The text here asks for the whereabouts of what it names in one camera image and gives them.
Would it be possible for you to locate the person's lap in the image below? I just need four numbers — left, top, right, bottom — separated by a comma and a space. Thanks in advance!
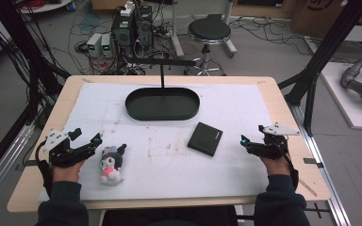
101, 204, 240, 226

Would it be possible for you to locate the person's right hand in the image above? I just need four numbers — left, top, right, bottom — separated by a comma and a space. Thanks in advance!
258, 154, 292, 177

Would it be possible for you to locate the brown cardboard box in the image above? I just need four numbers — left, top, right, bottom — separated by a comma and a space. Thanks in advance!
289, 0, 362, 40

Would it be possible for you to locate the white round table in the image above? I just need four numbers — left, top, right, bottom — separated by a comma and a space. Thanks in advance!
18, 0, 74, 14

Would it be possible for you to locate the person's left hand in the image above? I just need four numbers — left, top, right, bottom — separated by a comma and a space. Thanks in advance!
52, 159, 87, 184

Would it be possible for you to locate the white desk leg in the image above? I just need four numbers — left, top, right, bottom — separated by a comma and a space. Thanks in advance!
222, 0, 239, 59
169, 0, 186, 58

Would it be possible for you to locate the black computer tower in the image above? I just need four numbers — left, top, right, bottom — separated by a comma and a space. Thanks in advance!
134, 5, 155, 49
110, 11, 137, 58

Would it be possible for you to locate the black metal frame post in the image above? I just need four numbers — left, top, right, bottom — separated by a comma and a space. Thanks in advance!
277, 0, 362, 137
0, 0, 72, 126

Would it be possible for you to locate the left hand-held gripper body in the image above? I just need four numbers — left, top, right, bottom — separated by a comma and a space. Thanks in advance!
41, 127, 91, 169

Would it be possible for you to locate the black round stool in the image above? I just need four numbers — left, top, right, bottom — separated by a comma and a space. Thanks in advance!
184, 16, 239, 76

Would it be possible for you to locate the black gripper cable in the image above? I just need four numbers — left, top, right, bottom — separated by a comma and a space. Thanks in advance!
34, 140, 54, 198
271, 137, 300, 191

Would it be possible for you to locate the white floor board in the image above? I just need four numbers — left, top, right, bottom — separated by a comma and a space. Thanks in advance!
320, 61, 362, 132

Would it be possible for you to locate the black and white plush toy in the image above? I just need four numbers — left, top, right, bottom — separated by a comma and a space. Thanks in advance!
99, 143, 128, 186

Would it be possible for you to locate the black flat wallet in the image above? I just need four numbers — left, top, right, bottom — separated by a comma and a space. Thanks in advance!
187, 121, 223, 157

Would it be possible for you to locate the aluminium rail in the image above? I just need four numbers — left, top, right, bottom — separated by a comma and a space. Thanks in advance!
0, 122, 36, 209
289, 103, 353, 226

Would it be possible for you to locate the white power strip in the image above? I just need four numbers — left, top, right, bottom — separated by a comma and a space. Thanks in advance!
120, 1, 136, 18

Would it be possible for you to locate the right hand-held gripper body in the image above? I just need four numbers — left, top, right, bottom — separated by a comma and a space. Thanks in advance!
254, 121, 301, 160

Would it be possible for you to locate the white table mat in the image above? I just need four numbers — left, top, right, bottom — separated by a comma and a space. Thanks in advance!
38, 82, 273, 202

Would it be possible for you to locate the grey bench power supply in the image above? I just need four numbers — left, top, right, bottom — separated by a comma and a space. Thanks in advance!
86, 32, 104, 58
100, 33, 114, 58

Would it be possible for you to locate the black oval tray stand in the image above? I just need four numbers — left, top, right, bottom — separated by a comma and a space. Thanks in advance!
123, 56, 201, 122

